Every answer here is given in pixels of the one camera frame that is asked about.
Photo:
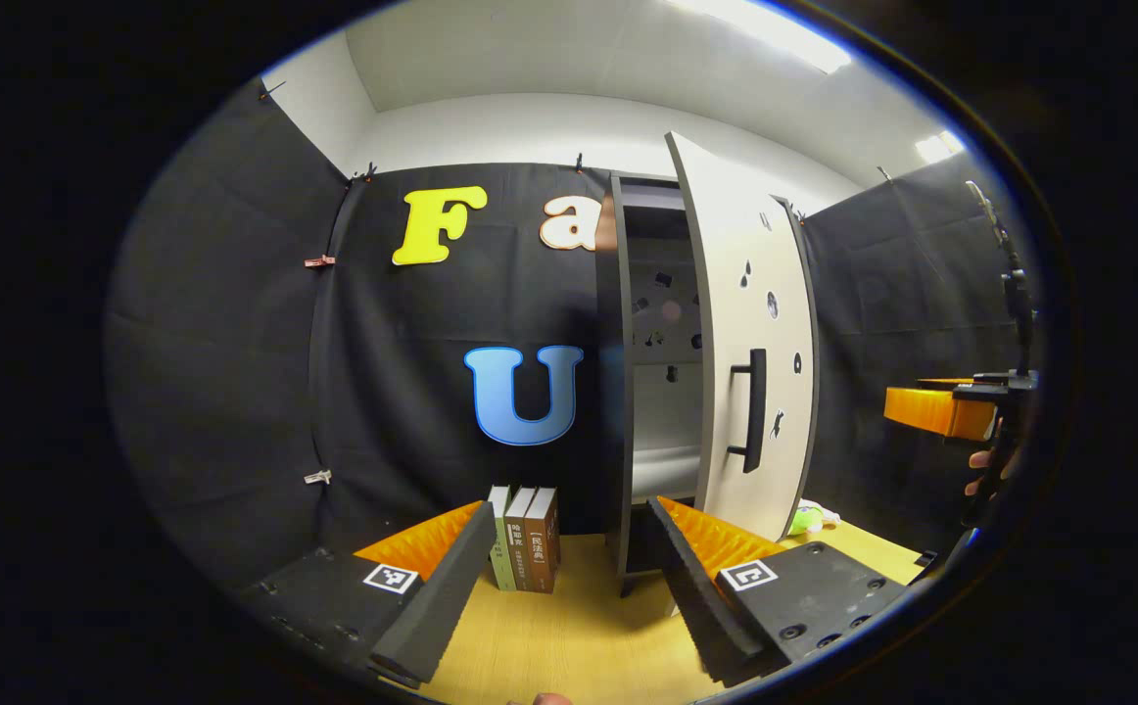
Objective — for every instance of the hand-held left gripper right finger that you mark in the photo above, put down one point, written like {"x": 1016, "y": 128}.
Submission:
{"x": 701, "y": 607}

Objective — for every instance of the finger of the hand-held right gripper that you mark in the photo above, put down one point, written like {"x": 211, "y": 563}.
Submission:
{"x": 995, "y": 380}
{"x": 931, "y": 411}

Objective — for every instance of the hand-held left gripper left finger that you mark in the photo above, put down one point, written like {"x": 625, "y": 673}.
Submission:
{"x": 442, "y": 597}

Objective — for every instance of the dark grey cabinet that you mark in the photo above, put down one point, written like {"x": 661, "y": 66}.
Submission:
{"x": 616, "y": 392}

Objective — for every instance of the beige cabinet door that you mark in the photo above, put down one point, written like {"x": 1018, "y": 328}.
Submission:
{"x": 726, "y": 294}

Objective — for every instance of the green book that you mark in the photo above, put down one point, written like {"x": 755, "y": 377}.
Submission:
{"x": 501, "y": 548}

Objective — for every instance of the grey-brown book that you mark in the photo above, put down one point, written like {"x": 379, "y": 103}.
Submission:
{"x": 520, "y": 543}

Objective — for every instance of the brown book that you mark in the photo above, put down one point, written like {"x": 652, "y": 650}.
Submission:
{"x": 544, "y": 543}

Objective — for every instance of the green and pink plush toy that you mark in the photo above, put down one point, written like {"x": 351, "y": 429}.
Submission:
{"x": 806, "y": 519}

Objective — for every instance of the white backdrop clip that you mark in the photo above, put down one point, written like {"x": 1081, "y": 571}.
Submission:
{"x": 317, "y": 477}

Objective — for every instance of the small ceiling light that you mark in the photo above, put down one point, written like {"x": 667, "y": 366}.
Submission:
{"x": 939, "y": 147}

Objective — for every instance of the black backdrop cloth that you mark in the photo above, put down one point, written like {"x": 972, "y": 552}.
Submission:
{"x": 226, "y": 333}

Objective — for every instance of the long ceiling light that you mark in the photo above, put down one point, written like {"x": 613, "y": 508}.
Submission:
{"x": 775, "y": 29}

